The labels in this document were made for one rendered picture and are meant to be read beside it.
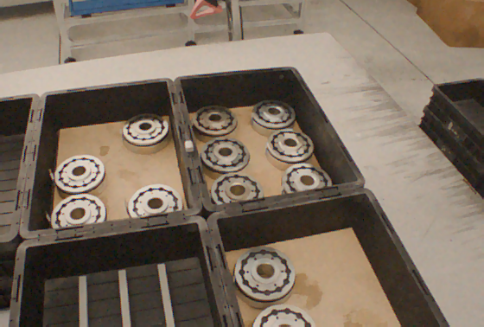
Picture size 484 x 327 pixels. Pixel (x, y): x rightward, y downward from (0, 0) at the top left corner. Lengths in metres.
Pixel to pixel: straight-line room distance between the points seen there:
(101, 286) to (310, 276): 0.36
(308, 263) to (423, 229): 0.39
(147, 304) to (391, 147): 0.82
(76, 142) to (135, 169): 0.17
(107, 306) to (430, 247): 0.71
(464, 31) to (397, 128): 2.40
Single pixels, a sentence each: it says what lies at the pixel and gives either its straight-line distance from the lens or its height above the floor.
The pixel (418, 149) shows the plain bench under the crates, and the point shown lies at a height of 0.70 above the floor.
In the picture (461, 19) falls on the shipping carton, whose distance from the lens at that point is 3.58.
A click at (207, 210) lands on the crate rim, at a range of 0.69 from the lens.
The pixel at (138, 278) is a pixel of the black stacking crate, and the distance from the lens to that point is 0.74.
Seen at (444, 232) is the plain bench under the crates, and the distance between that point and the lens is 1.09.
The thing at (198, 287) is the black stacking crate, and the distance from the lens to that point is 0.73.
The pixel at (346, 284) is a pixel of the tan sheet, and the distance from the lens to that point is 0.76.
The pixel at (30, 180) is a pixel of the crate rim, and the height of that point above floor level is 0.93.
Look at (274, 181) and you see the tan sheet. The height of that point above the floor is 0.83.
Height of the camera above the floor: 1.47
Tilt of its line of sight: 44 degrees down
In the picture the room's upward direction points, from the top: 4 degrees clockwise
